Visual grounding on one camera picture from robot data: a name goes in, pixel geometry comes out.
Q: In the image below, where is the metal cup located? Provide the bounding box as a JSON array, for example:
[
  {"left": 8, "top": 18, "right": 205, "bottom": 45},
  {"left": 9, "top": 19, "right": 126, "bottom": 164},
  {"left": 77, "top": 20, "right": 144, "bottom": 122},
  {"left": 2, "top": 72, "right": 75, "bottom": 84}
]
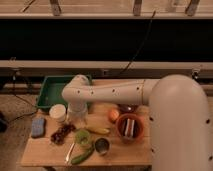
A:
[{"left": 95, "top": 138, "right": 110, "bottom": 155}]

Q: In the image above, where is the dark red grape bunch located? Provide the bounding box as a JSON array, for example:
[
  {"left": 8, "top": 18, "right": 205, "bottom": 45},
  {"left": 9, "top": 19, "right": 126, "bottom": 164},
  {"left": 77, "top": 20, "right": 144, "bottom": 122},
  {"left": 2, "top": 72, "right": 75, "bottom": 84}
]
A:
[{"left": 50, "top": 124, "right": 76, "bottom": 145}]

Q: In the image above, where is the green plastic tray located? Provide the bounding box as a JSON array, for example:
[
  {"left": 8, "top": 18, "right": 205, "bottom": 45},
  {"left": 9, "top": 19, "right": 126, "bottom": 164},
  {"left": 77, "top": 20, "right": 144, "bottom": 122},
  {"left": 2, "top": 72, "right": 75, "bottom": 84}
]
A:
[{"left": 36, "top": 75, "right": 74, "bottom": 112}]

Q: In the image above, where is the white cylindrical cup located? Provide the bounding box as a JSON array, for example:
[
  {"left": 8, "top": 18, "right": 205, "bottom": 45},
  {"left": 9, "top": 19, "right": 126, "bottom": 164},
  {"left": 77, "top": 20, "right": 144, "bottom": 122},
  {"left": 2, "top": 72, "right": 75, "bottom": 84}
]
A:
[{"left": 49, "top": 104, "right": 66, "bottom": 122}]

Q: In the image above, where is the yellow banana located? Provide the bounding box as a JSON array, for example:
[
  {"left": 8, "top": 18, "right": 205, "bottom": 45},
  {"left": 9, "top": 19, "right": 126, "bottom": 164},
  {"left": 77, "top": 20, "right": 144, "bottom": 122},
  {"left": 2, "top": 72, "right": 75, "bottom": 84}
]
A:
[{"left": 86, "top": 126, "right": 110, "bottom": 135}]

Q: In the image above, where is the small green cup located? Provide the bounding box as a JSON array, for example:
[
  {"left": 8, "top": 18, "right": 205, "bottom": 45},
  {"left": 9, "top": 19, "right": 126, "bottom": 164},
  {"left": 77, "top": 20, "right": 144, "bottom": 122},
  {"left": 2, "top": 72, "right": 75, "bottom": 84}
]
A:
[{"left": 75, "top": 129, "right": 91, "bottom": 149}]

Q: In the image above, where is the orange bowl with items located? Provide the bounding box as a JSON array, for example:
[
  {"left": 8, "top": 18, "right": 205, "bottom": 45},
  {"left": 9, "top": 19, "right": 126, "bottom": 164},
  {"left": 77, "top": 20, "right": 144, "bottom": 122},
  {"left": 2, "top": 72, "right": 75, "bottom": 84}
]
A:
[{"left": 116, "top": 114, "right": 144, "bottom": 144}]

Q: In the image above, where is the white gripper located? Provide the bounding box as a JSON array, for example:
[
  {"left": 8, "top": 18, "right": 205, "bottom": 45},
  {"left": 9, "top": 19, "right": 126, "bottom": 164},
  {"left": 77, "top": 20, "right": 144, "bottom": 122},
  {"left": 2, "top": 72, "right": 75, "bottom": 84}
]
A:
[{"left": 67, "top": 111, "right": 87, "bottom": 128}]

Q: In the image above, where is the green cucumber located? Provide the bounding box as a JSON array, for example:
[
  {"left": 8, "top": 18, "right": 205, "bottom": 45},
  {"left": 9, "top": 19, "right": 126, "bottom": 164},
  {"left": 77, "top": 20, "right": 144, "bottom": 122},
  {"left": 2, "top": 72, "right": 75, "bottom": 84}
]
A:
[{"left": 71, "top": 148, "right": 94, "bottom": 165}]

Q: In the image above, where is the silver fork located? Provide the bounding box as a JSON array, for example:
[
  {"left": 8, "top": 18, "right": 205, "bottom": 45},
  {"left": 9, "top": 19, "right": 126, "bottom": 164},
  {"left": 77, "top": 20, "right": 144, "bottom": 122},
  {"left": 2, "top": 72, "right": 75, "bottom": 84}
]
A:
[{"left": 65, "top": 142, "right": 75, "bottom": 163}]

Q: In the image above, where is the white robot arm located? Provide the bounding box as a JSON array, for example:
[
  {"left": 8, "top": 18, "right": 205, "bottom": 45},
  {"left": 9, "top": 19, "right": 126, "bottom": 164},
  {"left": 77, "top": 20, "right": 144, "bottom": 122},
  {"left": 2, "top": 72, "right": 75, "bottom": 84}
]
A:
[{"left": 62, "top": 75, "right": 213, "bottom": 171}]

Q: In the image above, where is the blue sponge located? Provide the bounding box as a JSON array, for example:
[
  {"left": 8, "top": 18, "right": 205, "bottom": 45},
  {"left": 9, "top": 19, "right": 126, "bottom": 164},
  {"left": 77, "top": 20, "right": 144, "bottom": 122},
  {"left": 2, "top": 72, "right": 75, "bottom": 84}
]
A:
[{"left": 31, "top": 117, "right": 46, "bottom": 138}]

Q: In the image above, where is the orange fruit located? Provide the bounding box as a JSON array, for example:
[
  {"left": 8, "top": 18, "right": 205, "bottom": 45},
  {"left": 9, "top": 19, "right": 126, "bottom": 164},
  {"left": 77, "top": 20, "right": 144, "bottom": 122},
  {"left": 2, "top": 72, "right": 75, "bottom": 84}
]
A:
[{"left": 108, "top": 109, "right": 120, "bottom": 123}]

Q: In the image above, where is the dark brown bowl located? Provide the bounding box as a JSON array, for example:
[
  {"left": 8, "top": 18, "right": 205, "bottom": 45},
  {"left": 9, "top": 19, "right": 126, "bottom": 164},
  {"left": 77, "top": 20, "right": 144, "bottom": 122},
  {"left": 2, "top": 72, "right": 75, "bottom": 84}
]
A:
[{"left": 119, "top": 105, "right": 138, "bottom": 113}]

